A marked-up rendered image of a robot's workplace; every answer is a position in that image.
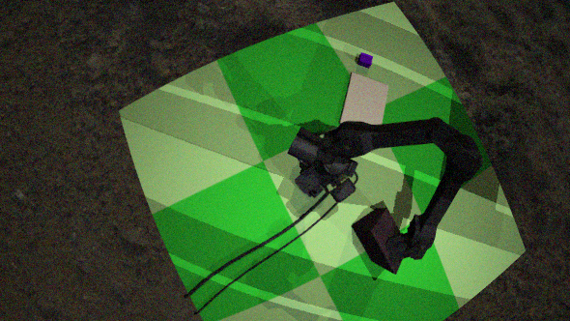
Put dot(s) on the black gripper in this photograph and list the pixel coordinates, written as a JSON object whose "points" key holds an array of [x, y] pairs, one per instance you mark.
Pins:
{"points": [[343, 190]]}

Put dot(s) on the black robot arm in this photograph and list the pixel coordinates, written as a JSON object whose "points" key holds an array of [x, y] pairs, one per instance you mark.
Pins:
{"points": [[354, 139]]}

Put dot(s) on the purple cube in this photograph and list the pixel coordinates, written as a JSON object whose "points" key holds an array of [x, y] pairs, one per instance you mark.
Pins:
{"points": [[365, 60]]}

